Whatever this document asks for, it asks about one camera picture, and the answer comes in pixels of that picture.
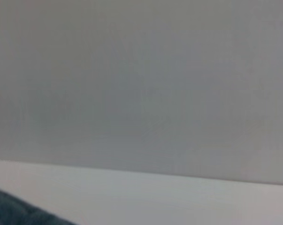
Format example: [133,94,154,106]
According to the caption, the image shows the blue denim shorts with print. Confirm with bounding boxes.
[0,186,79,225]

